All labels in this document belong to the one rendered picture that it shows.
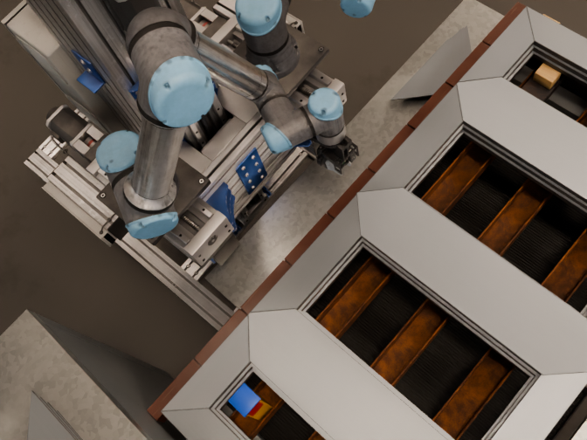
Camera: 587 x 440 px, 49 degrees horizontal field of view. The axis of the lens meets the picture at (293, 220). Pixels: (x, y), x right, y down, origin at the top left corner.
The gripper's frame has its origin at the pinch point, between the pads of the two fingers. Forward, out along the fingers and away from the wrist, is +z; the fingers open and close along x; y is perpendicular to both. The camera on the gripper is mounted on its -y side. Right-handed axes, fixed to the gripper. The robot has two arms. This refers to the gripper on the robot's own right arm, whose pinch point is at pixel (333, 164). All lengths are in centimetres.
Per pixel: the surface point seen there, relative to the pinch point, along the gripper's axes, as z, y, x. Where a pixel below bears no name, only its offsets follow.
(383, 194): 5.6, 14.8, 3.6
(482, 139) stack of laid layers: 7.5, 25.1, 34.3
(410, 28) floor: 92, -55, 104
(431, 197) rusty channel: 24.2, 21.1, 17.5
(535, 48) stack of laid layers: 8, 19, 68
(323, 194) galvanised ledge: 24.2, -5.3, -2.0
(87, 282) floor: 92, -84, -79
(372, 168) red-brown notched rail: 9.6, 6.0, 9.0
